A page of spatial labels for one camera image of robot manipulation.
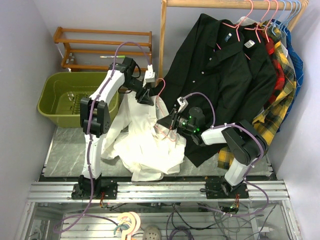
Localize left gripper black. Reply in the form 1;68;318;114
124;77;157;107

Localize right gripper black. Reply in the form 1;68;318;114
157;107;196;132

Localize pink wire hanger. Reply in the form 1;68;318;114
152;77;178;142

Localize white shirt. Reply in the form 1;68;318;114
101;92;187;182

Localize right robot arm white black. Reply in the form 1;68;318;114
156;107;267;198

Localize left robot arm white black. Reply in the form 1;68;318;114
73;57;154;199

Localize black shirt front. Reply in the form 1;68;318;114
149;12;252;168

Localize black shirt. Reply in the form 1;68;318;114
233;25;277;123
149;12;252;168

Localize yellow plaid shirt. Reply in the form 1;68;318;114
217;21;297;170

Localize black shirt behind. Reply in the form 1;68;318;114
233;25;277;123

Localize pink hanger of black shirt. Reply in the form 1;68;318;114
216;0;254;60

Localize red plaid shirt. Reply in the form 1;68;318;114
257;30;285;108

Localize blue hanger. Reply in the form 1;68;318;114
271;0;287;39
282;0;302;28
280;0;295;30

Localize blue shirt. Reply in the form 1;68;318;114
274;26;304;122

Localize green white marker pen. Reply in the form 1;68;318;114
99;55;126;59

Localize wooden shoe rack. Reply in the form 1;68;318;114
53;26;153;77

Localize green plastic laundry basket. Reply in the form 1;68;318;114
37;72;107;128

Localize peach plastic hangers pile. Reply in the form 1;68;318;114
113;211;141;240

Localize grey perforated shoe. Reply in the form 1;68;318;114
142;225;162;240

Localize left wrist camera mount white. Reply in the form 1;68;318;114
143;64;156;87

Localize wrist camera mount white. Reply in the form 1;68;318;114
143;64;156;87
177;97;189;113

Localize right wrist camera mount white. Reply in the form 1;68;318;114
177;97;189;113

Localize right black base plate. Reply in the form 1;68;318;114
199;180;249;199

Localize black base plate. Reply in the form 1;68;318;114
71;178;118;200
199;180;249;199

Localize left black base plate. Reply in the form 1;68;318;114
71;178;118;200

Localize aluminium rail base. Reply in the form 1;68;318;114
26;178;290;204

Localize wooden clothes rack frame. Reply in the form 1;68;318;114
158;0;309;77

